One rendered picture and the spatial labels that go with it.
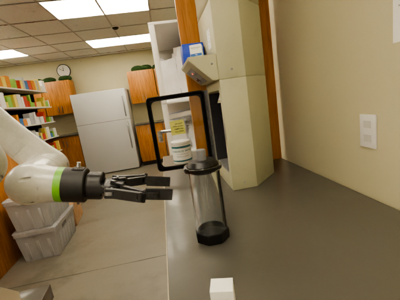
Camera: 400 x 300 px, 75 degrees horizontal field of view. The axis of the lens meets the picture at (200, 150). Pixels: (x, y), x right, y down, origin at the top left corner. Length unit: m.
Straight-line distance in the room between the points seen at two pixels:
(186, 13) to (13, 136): 0.99
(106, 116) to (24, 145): 5.20
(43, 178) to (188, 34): 1.02
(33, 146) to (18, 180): 0.15
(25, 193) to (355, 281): 0.76
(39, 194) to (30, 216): 2.32
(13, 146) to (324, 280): 0.85
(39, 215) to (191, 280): 2.50
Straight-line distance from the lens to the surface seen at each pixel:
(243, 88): 1.10
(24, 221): 3.13
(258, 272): 0.68
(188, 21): 1.49
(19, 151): 0.89
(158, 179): 0.80
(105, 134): 6.09
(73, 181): 0.73
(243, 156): 1.12
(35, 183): 0.76
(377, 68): 1.01
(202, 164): 0.70
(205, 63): 1.07
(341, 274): 0.69
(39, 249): 3.20
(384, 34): 0.99
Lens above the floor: 1.35
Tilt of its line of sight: 11 degrees down
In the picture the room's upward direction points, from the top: 8 degrees counter-clockwise
